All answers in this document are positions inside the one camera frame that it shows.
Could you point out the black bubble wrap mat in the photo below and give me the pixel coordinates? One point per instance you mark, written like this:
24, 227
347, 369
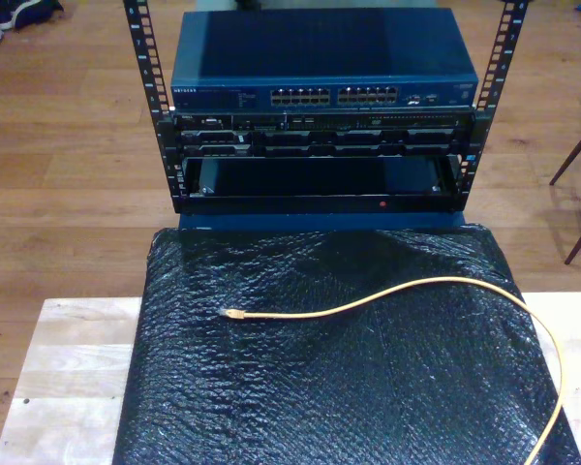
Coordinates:
319, 387

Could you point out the dark sneaker white sole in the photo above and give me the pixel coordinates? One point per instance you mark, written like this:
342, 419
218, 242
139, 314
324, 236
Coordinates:
29, 12

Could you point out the black Dell rack server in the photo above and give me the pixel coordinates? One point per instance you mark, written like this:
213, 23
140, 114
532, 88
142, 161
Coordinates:
319, 138

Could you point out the black perforated rack frame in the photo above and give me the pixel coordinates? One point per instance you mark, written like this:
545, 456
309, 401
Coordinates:
145, 58

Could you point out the blue Netgear network switch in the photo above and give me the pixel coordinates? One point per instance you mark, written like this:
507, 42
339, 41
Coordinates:
319, 43

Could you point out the brown wooden chair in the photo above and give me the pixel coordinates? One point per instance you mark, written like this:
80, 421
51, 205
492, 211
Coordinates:
569, 161

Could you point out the black open rack tray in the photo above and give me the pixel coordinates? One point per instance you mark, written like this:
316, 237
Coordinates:
314, 179

